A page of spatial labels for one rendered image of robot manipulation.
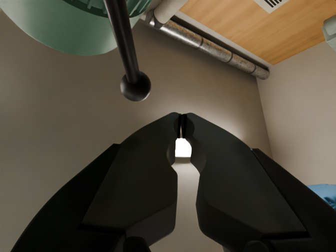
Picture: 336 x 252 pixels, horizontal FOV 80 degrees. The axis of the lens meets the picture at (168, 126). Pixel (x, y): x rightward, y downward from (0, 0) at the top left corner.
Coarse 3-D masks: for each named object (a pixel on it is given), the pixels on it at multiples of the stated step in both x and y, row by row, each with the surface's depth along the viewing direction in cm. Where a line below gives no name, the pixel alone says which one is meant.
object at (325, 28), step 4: (332, 16) 169; (324, 20) 173; (328, 20) 170; (332, 20) 167; (324, 24) 172; (328, 24) 170; (332, 24) 168; (324, 28) 183; (328, 28) 170; (332, 28) 169; (324, 32) 183; (328, 32) 172; (332, 32) 172; (324, 36) 183; (328, 36) 180; (332, 36) 178; (328, 40) 180; (332, 40) 180; (328, 44) 186; (332, 44) 186; (332, 48) 194
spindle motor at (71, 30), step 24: (0, 0) 22; (24, 0) 20; (48, 0) 19; (72, 0) 19; (96, 0) 20; (144, 0) 22; (24, 24) 23; (48, 24) 22; (72, 24) 22; (96, 24) 22; (72, 48) 25; (96, 48) 27
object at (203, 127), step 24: (192, 120) 11; (192, 144) 10; (216, 144) 9; (240, 144) 9; (216, 168) 8; (240, 168) 8; (216, 192) 7; (240, 192) 7; (264, 192) 7; (216, 216) 6; (240, 216) 6; (264, 216) 6; (288, 216) 6; (216, 240) 7; (240, 240) 6
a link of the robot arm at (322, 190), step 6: (312, 186) 36; (318, 186) 34; (324, 186) 34; (330, 186) 33; (318, 192) 32; (324, 192) 31; (330, 192) 30; (324, 198) 29; (330, 198) 29; (330, 204) 28
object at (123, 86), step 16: (112, 0) 12; (112, 16) 13; (128, 16) 14; (128, 32) 15; (128, 48) 16; (128, 64) 18; (128, 80) 21; (144, 80) 22; (128, 96) 22; (144, 96) 22
